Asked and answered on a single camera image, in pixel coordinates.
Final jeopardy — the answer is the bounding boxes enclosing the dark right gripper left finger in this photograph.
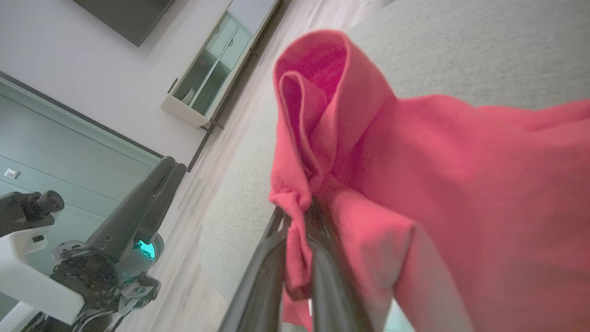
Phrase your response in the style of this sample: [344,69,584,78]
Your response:
[218,207,295,332]

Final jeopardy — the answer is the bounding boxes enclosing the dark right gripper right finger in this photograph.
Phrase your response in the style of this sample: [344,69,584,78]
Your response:
[306,197,375,332]

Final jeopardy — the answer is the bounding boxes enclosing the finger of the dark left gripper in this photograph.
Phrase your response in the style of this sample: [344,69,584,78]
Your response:
[136,163,188,243]

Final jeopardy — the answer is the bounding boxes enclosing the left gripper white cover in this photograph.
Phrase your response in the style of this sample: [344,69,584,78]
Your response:
[0,156,178,332]

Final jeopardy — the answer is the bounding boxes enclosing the red shirt with white sleeves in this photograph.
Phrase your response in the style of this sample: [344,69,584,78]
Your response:
[269,30,590,332]

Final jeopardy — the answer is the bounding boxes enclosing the white cabinet with glass doors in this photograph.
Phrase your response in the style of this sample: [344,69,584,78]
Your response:
[160,0,282,172]

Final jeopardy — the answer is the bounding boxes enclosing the grey-green door panel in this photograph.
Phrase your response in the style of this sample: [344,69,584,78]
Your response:
[0,71,164,277]

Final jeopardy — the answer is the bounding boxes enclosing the grey sofa seat cushion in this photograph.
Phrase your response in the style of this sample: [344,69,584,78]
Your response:
[197,0,590,332]

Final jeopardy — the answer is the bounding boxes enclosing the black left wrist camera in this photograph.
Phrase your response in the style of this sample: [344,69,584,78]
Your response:
[0,190,65,238]

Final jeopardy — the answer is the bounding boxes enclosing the dark wall television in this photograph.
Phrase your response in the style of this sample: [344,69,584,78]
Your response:
[73,0,177,47]

